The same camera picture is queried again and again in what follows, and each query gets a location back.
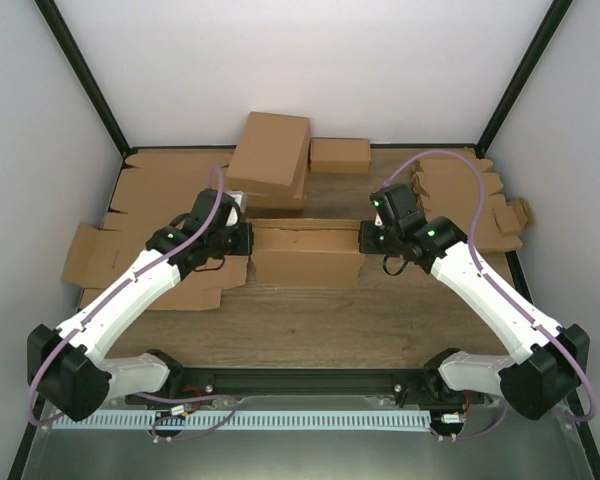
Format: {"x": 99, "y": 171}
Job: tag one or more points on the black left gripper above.
{"x": 247, "y": 238}

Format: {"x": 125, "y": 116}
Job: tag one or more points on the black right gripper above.
{"x": 366, "y": 243}

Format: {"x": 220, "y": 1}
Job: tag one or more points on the large cardboard box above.
{"x": 307, "y": 252}
{"x": 271, "y": 154}

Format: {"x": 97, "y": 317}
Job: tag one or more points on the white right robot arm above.
{"x": 544, "y": 362}

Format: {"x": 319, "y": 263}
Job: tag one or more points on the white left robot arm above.
{"x": 68, "y": 365}

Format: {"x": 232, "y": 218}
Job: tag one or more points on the lower folded cardboard box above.
{"x": 294, "y": 201}

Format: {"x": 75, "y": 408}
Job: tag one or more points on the large folded cardboard box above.
{"x": 271, "y": 154}

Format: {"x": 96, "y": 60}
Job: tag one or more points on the small folded cardboard box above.
{"x": 340, "y": 155}

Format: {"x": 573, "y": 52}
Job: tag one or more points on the left stack flat cardboard blanks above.
{"x": 152, "y": 189}

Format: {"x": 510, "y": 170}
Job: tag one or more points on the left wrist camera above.
{"x": 238, "y": 207}

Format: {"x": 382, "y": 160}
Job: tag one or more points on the black frame base rail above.
{"x": 404, "y": 386}

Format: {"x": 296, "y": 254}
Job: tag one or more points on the white slotted cable duct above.
{"x": 377, "y": 420}

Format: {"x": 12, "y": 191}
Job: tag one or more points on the right black frame post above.
{"x": 541, "y": 39}

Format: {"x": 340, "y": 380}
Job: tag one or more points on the black frame post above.
{"x": 541, "y": 39}
{"x": 73, "y": 54}

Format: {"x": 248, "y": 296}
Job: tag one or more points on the left black frame post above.
{"x": 73, "y": 54}

